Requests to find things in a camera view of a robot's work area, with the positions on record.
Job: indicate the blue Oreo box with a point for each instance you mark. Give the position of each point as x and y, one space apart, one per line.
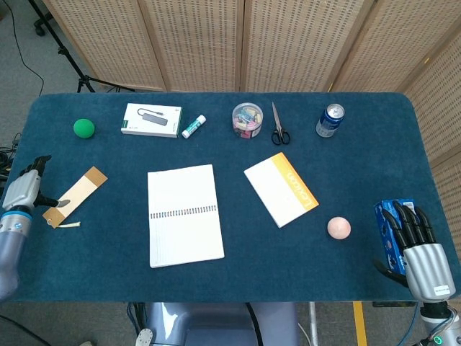
385 230

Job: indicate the clear jar of binder clips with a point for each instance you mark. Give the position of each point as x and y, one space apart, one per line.
247 120

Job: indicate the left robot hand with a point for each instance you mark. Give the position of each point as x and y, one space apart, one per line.
22 189

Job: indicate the blue table carpet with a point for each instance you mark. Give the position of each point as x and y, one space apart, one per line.
252 263

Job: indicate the green foam ball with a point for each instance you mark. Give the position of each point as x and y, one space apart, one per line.
84 128

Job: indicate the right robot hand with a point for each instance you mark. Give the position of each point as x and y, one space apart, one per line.
428 268

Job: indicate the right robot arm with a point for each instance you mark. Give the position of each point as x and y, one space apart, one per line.
441 324

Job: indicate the white green glue stick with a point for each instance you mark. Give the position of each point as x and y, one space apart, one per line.
193 126

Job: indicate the pale pink ball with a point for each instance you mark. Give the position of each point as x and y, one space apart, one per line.
339 227

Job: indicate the black caster wheel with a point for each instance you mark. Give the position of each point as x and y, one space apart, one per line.
40 29

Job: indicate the white and orange book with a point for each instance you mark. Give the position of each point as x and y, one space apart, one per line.
277 189

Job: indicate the white spiral notebook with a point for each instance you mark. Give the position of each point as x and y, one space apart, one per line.
183 216

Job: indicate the white metal pole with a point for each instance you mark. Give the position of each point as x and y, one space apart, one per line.
314 324

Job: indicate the grey robot torso base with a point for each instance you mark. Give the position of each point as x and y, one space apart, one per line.
209 324

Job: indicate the white USB hub box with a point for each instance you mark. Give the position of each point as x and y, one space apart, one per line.
151 120

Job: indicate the wooden rattan folding screen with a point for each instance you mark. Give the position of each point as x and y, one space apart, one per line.
288 43

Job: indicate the black tripod stand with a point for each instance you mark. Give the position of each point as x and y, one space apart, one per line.
81 77

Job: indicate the brown beige tasselled bookmark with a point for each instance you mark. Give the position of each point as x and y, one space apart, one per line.
77 194

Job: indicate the blue soda can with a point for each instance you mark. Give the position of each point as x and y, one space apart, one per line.
329 122

